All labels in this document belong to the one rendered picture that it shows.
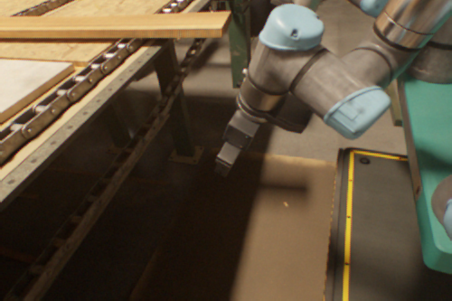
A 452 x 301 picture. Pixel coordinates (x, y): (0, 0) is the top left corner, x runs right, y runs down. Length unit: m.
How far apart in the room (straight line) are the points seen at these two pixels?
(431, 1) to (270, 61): 0.20
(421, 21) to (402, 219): 0.76
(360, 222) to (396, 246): 0.11
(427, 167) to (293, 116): 0.30
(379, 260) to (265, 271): 0.46
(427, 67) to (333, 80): 0.58
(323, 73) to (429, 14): 0.14
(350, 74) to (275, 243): 1.03
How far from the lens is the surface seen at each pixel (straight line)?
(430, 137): 0.76
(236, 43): 2.14
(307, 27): 0.41
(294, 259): 1.32
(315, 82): 0.40
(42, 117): 0.72
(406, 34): 0.47
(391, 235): 1.07
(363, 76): 0.42
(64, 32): 1.12
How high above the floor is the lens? 1.17
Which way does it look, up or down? 38 degrees down
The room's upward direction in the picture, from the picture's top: 6 degrees counter-clockwise
